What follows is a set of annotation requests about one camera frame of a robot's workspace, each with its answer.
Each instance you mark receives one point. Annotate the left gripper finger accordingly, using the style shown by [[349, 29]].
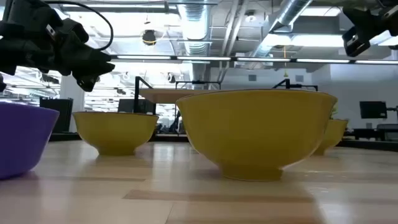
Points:
[[88, 82], [88, 62]]

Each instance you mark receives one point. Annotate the black background desk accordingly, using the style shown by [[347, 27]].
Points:
[[376, 132]]

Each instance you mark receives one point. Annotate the black cabinet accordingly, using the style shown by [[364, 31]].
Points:
[[59, 115]]

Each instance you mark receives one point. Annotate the long led light bar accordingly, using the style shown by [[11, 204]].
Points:
[[202, 58]]

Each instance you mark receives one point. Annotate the silver ventilation duct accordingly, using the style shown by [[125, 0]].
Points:
[[196, 21], [292, 11]]

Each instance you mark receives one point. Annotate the white building column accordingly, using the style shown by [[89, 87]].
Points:
[[71, 105]]

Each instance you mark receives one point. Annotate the yellow bowl patterned inside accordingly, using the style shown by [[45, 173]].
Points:
[[255, 133], [334, 137], [115, 133]]

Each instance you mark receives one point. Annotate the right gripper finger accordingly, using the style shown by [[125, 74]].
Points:
[[360, 39], [359, 17]]

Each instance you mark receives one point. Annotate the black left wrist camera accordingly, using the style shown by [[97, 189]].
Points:
[[76, 31]]

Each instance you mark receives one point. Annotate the wooden shelf black frame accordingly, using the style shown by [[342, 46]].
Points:
[[161, 95]]

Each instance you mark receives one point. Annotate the black round ceiling device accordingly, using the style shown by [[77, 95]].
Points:
[[149, 37]]

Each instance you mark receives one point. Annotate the violet blue plastic bowl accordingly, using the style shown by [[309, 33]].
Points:
[[21, 140]]

